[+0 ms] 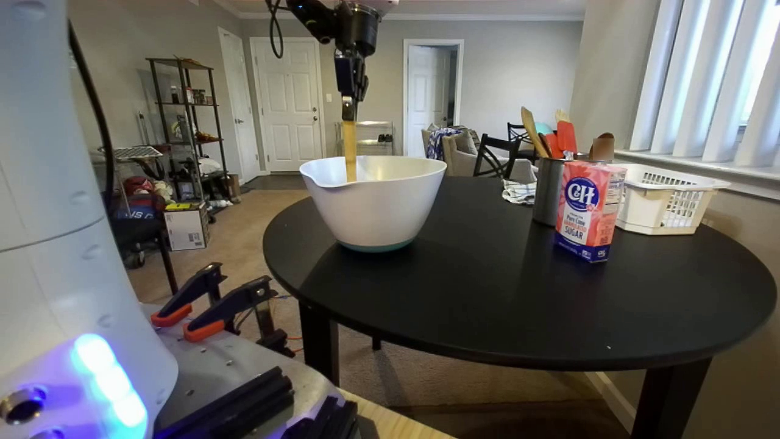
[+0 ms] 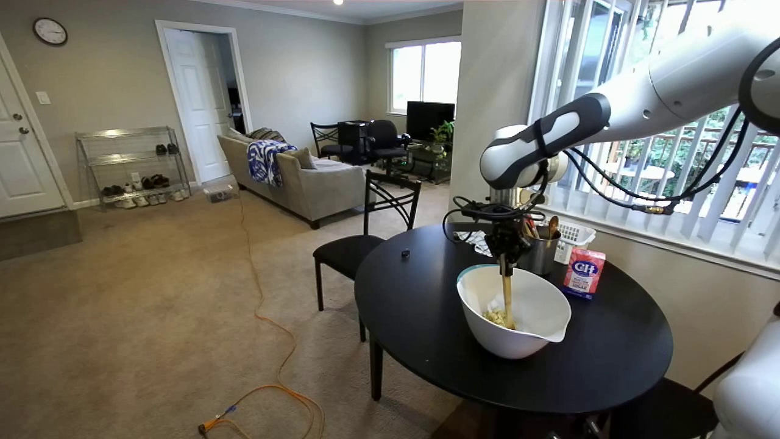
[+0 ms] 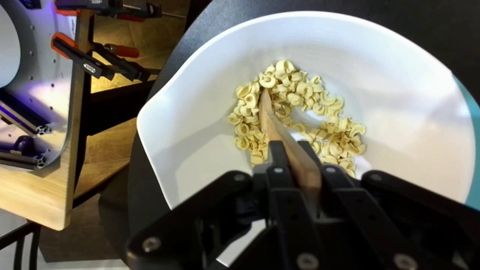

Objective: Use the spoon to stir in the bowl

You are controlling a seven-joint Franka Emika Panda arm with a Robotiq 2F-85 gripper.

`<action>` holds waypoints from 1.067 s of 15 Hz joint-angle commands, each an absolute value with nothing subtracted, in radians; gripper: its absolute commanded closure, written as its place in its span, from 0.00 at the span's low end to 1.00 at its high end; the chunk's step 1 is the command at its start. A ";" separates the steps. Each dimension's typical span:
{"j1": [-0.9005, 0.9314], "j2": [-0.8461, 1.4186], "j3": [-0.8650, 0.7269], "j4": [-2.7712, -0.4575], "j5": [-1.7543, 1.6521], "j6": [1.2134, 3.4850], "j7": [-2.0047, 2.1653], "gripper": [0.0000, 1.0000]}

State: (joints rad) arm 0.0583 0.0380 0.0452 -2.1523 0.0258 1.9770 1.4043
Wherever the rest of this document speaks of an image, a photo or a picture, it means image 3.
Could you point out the white mixing bowl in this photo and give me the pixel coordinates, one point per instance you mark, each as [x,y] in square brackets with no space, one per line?
[400,109]

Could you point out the wooden stirring spoon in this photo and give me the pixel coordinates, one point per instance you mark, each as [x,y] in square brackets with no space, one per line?
[280,135]

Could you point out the black aluminum rail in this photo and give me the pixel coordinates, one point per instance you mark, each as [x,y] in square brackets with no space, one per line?
[25,120]
[23,154]

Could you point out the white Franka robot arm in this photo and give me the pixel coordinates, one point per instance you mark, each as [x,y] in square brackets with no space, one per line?
[8,45]

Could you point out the black round table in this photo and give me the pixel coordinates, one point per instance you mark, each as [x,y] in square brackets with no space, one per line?
[440,30]

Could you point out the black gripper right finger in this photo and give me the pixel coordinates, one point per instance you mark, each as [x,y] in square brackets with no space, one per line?
[391,219]

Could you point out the black orange bar clamp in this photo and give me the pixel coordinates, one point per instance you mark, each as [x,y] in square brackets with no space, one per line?
[91,61]
[110,9]

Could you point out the wooden cart top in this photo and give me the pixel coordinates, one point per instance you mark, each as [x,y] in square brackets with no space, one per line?
[40,199]

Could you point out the grey aluminum mount plate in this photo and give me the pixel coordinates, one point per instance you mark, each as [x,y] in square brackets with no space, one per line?
[50,99]

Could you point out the pile of pasta pieces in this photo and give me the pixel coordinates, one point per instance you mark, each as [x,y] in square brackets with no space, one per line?
[320,144]

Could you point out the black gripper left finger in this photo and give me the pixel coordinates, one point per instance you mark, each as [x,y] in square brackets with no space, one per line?
[235,219]

